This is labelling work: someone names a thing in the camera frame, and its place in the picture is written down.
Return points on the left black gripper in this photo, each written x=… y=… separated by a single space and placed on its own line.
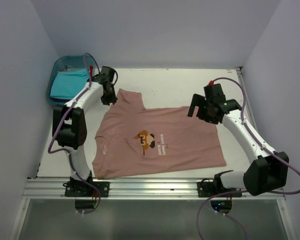
x=113 y=99

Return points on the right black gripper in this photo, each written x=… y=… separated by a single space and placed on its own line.
x=199 y=100

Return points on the pink t shirt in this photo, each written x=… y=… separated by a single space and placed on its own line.
x=133 y=140

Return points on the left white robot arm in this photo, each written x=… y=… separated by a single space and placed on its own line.
x=69 y=127

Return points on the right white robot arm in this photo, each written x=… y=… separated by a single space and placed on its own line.
x=267 y=170

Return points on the teal plastic bin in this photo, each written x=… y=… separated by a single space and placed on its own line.
x=68 y=77

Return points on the turquoise folded t shirt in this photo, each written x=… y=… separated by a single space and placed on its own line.
x=67 y=85

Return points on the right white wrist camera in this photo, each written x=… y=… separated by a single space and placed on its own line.
x=210 y=82

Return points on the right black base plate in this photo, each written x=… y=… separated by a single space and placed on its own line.
x=207 y=188

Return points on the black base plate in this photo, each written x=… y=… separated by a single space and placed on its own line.
x=81 y=190
x=207 y=188

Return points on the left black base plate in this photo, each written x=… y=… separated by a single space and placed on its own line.
x=81 y=190

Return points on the aluminium rail frame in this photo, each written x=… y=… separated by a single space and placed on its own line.
x=119 y=189

